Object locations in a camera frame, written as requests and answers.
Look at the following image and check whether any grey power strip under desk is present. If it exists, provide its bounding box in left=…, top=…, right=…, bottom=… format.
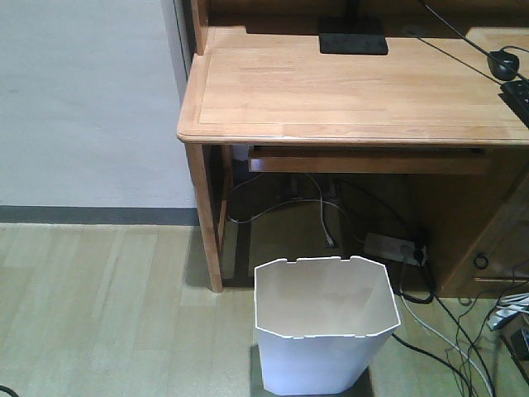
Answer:
left=364, top=232, right=427, bottom=266

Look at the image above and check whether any black power cable loop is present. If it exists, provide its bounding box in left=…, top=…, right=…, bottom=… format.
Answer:
left=396, top=246, right=437, bottom=304

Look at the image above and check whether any white cable on floor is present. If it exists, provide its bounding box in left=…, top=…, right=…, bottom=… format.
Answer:
left=394, top=289, right=495, bottom=397

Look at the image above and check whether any wooden keyboard tray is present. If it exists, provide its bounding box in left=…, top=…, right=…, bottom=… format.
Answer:
left=249, top=146, right=492, bottom=175

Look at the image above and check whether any black computer mouse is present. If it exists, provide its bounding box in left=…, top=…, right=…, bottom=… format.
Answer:
left=488, top=50, right=520, bottom=81

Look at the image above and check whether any black keyboard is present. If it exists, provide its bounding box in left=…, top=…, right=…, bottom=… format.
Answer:
left=500, top=80, right=529, bottom=127

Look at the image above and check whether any black monitor stand base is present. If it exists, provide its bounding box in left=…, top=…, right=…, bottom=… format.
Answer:
left=317, top=0, right=390, bottom=55

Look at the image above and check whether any wooden desk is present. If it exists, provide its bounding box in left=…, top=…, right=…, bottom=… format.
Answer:
left=178, top=1, right=528, bottom=297

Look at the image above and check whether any white plastic trash bin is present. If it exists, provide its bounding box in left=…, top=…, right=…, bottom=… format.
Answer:
left=254, top=256, right=401, bottom=395

